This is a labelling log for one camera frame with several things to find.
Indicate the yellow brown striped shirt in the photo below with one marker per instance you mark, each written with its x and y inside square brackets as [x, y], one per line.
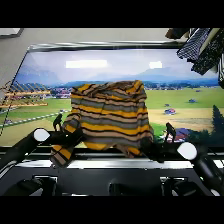
[110, 116]

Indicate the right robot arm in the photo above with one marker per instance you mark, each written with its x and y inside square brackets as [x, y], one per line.
[203, 166]

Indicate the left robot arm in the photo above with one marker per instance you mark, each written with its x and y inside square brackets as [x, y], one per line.
[23, 146]

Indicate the brown clothes hanger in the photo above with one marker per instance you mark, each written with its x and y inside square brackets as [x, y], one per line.
[26, 105]
[30, 93]

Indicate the brown garment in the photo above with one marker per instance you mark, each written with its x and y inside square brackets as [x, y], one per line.
[176, 32]

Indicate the checked shirt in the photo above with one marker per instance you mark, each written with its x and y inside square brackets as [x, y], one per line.
[195, 43]

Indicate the black dotted garment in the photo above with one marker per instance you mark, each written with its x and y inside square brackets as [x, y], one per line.
[210, 56]

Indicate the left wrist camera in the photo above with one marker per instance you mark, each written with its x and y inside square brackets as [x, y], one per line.
[58, 120]

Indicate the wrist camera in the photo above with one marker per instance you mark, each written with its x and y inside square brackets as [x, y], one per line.
[58, 120]
[170, 130]

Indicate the silver frame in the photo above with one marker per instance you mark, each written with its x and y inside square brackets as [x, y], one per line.
[133, 164]

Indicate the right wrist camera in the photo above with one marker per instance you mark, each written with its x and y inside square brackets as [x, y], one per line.
[170, 130]

